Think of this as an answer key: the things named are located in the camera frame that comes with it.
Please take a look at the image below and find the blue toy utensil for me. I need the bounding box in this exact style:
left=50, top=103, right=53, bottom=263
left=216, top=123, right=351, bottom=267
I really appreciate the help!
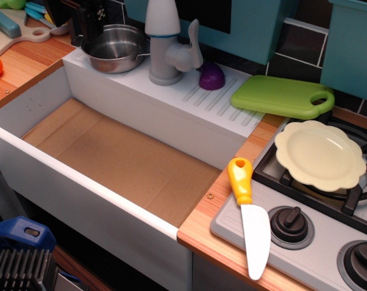
left=24, top=2, right=56, bottom=28

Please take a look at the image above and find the black ribbed heat sink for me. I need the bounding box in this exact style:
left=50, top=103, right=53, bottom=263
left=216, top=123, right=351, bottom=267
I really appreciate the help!
left=0, top=249, right=58, bottom=291

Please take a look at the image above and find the grey toy faucet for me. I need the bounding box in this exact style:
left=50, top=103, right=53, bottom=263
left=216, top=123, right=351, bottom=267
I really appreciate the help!
left=145, top=0, right=203, bottom=86

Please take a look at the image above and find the cream scalloped plate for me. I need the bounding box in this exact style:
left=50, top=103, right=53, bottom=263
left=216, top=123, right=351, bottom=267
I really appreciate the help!
left=275, top=120, right=366, bottom=192

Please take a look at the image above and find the black stove knob right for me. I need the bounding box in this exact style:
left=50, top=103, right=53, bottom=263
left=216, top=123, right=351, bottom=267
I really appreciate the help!
left=337, top=240, right=367, bottom=290

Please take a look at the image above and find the purple toy eggplant half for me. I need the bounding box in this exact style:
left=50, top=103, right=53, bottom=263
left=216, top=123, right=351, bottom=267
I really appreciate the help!
left=198, top=61, right=226, bottom=90

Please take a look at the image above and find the teal handled toy knife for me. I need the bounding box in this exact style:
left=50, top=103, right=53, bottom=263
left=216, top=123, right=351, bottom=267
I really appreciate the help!
left=0, top=11, right=22, bottom=38

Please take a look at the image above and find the cardboard sheet sink bottom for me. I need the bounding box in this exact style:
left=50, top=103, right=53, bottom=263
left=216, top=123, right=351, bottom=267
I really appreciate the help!
left=24, top=99, right=220, bottom=227

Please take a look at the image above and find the black stove knob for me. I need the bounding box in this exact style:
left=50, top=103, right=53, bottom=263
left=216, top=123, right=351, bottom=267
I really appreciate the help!
left=269, top=206, right=315, bottom=250
left=337, top=240, right=367, bottom=290

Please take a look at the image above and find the black burner grate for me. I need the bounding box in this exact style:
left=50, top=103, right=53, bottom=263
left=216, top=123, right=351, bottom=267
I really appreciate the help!
left=253, top=112, right=367, bottom=234

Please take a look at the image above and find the yellow handled toy knife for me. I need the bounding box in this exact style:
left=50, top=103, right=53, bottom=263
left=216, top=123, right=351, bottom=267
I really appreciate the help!
left=227, top=158, right=271, bottom=281

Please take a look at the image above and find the small stainless steel pot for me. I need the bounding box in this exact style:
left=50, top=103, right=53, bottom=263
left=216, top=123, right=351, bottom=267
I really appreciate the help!
left=75, top=24, right=150, bottom=74

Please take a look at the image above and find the black stove knob left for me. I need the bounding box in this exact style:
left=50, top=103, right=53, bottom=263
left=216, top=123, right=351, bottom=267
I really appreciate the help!
left=269, top=206, right=315, bottom=250

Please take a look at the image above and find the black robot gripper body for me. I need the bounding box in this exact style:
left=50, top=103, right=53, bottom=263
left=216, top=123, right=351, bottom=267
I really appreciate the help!
left=44, top=0, right=109, bottom=47

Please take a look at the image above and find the beige wooden cutting board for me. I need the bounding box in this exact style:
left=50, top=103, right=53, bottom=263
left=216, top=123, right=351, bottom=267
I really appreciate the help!
left=0, top=9, right=51, bottom=56

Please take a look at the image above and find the grey toy stove top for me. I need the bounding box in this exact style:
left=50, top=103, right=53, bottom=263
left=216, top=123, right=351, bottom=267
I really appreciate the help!
left=209, top=109, right=367, bottom=291

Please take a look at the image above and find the white toy sink basin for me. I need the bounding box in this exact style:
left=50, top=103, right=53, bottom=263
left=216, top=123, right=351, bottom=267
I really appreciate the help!
left=0, top=49, right=263, bottom=290

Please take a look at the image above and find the teal cabinet box right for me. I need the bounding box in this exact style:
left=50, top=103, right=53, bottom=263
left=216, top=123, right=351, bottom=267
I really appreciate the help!
left=320, top=1, right=367, bottom=100

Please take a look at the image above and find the green plastic cutting board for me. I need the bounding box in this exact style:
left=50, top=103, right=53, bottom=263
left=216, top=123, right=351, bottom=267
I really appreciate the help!
left=231, top=75, right=335, bottom=120

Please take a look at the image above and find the teal cabinet box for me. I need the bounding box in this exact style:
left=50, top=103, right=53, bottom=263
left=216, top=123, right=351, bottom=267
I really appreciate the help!
left=125, top=1, right=298, bottom=64
left=320, top=1, right=367, bottom=100

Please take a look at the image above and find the green toy vegetable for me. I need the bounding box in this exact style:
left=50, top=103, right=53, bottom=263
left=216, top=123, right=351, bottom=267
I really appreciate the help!
left=0, top=0, right=27, bottom=10

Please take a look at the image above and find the teal cabinet box left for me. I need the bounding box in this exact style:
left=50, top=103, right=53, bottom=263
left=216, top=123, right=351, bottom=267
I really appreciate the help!
left=125, top=1, right=298, bottom=64

